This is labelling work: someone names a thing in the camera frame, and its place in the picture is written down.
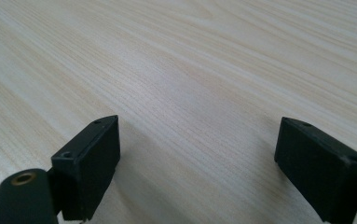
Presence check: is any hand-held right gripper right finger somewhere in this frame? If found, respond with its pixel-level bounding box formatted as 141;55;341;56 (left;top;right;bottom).
274;117;357;223

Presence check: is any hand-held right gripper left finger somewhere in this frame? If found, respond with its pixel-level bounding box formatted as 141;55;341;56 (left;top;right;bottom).
50;115;121;222

